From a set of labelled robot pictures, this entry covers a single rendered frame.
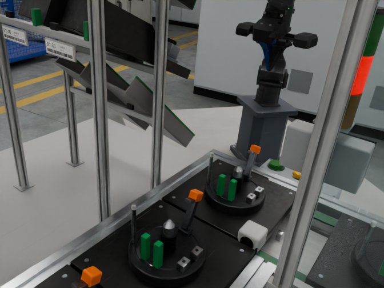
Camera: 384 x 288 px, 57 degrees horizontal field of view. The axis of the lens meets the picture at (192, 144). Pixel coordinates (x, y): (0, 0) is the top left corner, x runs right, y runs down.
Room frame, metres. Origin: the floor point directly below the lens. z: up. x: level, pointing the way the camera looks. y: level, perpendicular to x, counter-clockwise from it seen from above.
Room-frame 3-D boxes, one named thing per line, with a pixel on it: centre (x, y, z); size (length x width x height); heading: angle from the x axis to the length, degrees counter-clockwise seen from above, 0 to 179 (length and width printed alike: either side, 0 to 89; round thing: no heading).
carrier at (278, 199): (0.68, -0.11, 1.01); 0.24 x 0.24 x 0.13; 57
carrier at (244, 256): (0.47, 0.03, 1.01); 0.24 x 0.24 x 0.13; 57
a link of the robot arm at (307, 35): (0.87, -0.17, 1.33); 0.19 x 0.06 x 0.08; 56
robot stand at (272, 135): (1.07, -0.23, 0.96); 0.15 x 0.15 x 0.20; 21
